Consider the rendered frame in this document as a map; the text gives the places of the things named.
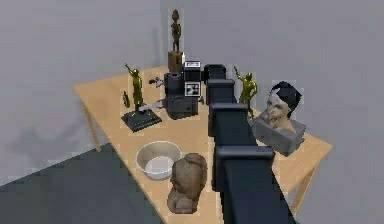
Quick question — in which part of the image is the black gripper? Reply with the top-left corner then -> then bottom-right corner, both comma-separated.
137,71 -> 201,121

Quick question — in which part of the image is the tall brown wooden statue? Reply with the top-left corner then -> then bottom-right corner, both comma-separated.
167,8 -> 185,74

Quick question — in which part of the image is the gold figure statue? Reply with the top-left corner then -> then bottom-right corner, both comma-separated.
233,65 -> 259,121

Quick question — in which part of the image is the brown stone bust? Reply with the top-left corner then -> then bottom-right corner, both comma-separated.
166,152 -> 209,215

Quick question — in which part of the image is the gold statue on black base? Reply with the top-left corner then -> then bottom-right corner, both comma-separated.
120,62 -> 164,134

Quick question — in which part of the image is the white mixing bowl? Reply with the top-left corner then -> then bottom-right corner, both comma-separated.
135,140 -> 184,181

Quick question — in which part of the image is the light wooden table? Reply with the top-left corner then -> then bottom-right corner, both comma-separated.
73,64 -> 334,224

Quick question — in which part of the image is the black-haired bust on grey block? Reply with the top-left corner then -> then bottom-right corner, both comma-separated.
249,80 -> 307,157

